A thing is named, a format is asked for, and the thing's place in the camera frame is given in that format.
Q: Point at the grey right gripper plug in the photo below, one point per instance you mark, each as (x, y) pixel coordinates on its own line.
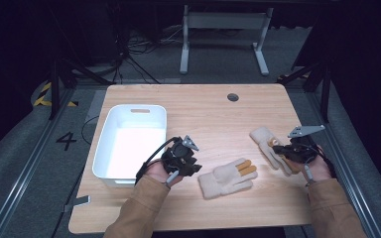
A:
(308, 172)

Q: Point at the grey gripper plug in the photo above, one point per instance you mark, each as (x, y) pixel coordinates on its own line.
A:
(172, 177)
(308, 172)

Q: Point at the white plastic bin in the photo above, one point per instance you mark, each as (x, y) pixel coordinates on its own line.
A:
(135, 145)

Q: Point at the grey metal floor rail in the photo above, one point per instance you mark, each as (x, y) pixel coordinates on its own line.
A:
(29, 165)
(344, 165)

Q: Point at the grey left gripper plug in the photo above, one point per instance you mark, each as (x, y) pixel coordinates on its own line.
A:
(172, 177)

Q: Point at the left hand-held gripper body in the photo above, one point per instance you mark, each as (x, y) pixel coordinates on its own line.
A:
(178, 153)

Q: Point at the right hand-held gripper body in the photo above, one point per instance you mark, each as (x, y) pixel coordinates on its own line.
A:
(302, 150)

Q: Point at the person's left hand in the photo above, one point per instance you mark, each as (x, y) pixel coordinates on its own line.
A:
(157, 172)

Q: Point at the person's right hand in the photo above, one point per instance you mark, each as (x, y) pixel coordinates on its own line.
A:
(320, 170)

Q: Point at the grey metal desk frame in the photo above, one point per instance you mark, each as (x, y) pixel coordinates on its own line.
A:
(226, 20)

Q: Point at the beige knit glove orange fingers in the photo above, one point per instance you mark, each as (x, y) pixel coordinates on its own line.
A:
(263, 137)
(226, 180)

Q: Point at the black metal stand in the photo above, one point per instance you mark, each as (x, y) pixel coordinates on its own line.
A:
(325, 95)
(55, 89)

